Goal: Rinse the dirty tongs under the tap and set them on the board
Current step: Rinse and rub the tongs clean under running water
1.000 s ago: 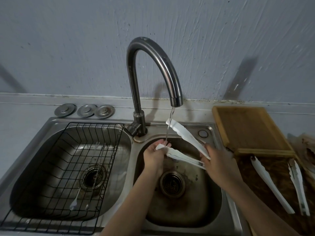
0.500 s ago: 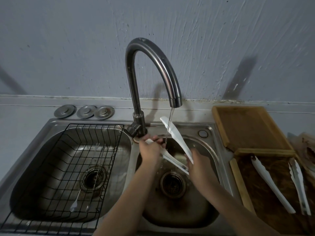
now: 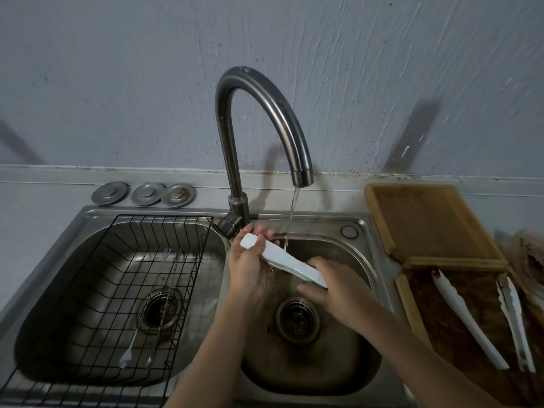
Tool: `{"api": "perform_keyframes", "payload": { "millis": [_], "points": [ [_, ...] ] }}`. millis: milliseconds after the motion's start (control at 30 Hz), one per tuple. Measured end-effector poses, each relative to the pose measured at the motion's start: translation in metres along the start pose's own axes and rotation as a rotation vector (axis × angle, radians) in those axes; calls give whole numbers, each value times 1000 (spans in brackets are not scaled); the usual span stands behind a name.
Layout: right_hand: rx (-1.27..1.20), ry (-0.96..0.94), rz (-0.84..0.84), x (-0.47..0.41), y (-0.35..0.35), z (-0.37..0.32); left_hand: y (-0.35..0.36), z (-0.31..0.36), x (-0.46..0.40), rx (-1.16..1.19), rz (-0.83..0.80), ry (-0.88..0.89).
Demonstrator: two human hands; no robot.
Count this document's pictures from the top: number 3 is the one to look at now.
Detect person's left hand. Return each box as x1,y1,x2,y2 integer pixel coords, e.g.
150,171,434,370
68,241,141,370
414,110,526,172
227,223,281,307

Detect person's right hand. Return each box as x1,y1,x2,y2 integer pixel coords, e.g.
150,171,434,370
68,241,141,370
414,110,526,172
296,256,379,336

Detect wooden two-compartment tray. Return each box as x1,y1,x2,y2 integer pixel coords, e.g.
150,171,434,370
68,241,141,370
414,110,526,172
394,257,544,408

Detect stainless steel double sink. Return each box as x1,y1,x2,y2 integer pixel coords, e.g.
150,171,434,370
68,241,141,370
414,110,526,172
0,206,413,408

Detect curved steel faucet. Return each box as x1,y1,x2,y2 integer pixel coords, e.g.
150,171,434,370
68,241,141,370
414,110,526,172
214,66,315,241

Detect person's right forearm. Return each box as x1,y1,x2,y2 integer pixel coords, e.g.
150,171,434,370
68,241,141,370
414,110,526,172
356,303,507,408

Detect person's left forearm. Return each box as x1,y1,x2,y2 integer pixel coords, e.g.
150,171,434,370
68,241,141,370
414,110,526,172
163,288,260,408

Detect round metal sink drain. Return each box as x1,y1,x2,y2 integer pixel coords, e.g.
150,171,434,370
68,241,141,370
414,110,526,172
275,296,322,347
140,288,184,334

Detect stained crumpled plastic bag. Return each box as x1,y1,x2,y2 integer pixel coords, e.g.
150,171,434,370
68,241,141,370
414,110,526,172
495,229,544,302

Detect black wire rack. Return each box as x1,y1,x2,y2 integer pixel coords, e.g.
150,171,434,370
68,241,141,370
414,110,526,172
0,214,213,408

